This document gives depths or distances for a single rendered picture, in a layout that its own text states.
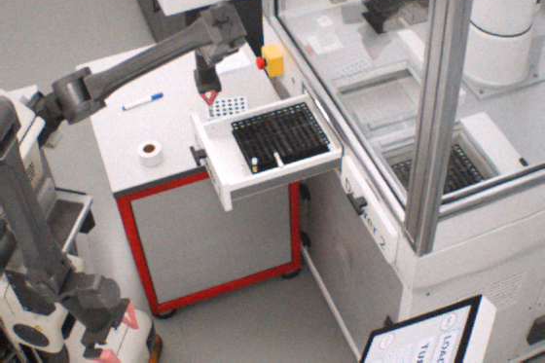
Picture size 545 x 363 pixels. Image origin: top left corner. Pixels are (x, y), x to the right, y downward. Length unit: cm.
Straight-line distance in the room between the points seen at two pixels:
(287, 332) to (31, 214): 160
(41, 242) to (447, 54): 78
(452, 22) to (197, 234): 138
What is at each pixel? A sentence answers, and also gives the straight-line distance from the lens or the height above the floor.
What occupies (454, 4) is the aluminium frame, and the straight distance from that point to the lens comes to 130.
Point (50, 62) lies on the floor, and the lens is 403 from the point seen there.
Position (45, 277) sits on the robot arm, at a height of 125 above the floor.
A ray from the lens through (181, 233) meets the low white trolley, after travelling 244.
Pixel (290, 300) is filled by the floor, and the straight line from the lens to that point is 283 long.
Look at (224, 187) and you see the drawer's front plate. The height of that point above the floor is 92.
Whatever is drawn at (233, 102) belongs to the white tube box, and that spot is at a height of 80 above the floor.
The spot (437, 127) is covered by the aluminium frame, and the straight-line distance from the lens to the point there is 148.
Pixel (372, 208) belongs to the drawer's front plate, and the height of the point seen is 91.
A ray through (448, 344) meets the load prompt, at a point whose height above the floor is 116.
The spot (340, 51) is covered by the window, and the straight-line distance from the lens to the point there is 190.
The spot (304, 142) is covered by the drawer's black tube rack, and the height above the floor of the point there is 90.
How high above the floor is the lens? 236
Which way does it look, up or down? 46 degrees down
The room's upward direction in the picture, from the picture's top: 3 degrees counter-clockwise
